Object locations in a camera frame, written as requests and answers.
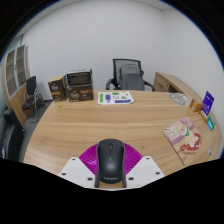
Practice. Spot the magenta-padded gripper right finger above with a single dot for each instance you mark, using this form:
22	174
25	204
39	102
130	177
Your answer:
143	168

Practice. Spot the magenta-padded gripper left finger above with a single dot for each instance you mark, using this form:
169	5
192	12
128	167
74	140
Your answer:
78	168

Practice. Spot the black computer mouse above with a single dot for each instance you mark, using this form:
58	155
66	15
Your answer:
110	163

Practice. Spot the black leather armchair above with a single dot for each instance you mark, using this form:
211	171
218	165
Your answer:
10	136

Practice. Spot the white green purple printed sheet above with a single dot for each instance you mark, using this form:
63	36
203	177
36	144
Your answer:
115	98

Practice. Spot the large brown open carton box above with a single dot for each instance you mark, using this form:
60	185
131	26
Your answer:
80	91

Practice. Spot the small tan flat box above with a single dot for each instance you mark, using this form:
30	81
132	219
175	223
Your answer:
203	115

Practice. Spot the green and blue small box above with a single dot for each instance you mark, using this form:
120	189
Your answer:
211	123

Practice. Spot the small brown carton box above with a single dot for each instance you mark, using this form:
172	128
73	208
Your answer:
57	89

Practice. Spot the small orange cardboard box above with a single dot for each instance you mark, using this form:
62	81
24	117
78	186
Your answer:
196	105

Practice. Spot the wooden side desk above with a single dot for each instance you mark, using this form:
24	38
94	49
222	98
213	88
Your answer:
173	83

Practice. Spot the grey backpack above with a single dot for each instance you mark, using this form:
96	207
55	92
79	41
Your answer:
131	78

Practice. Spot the purple card package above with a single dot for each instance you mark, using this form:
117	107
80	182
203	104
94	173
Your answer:
208	103

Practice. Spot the black visitor chair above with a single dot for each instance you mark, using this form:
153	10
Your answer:
31	86

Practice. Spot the black mesh office chair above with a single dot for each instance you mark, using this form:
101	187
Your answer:
115	68

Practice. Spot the wooden shelf unit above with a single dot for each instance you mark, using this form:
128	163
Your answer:
11	76

